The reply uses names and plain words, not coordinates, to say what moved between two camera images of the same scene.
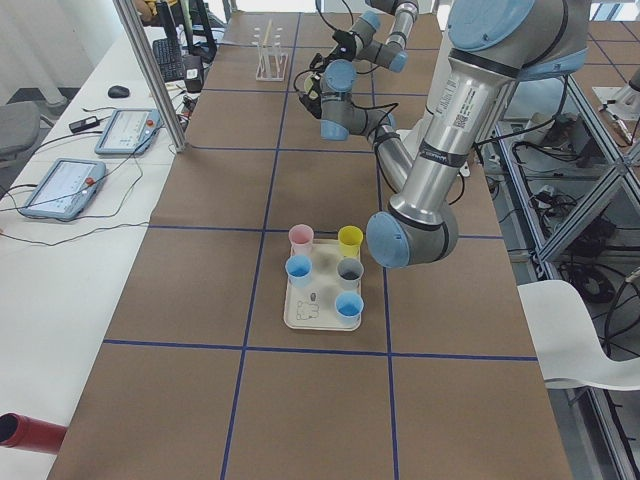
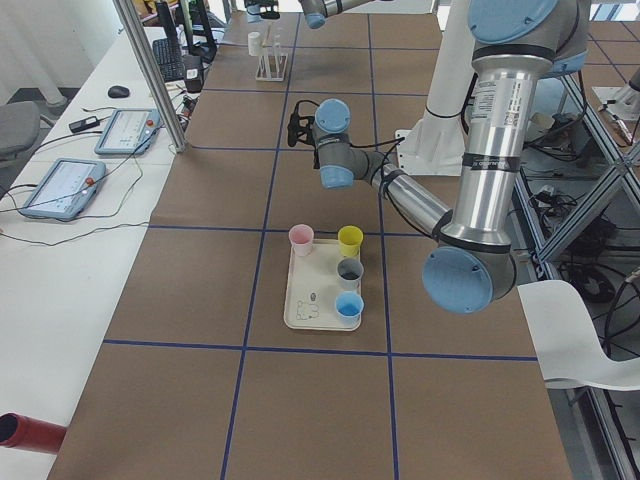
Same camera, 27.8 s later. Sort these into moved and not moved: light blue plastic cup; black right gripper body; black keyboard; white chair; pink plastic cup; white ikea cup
Moved: white ikea cup; black right gripper body
Not moved: white chair; black keyboard; pink plastic cup; light blue plastic cup
